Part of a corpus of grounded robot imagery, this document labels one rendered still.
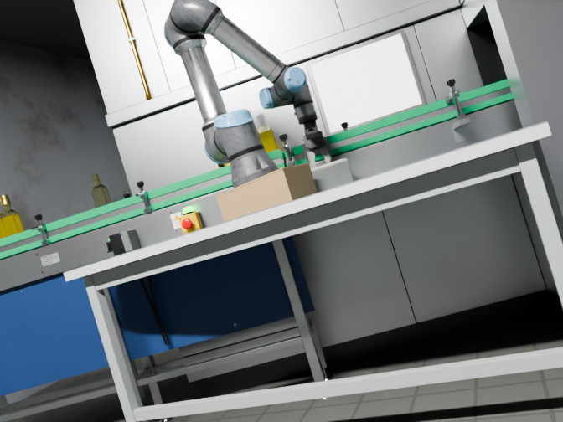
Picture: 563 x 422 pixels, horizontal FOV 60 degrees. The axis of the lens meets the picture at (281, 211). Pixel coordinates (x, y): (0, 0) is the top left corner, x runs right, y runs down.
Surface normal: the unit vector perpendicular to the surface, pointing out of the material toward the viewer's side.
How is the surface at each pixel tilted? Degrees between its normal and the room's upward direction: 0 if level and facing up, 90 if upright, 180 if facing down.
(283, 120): 90
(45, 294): 90
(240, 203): 90
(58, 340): 90
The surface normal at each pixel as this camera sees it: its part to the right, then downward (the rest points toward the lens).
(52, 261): -0.13, 0.04
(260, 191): -0.38, 0.11
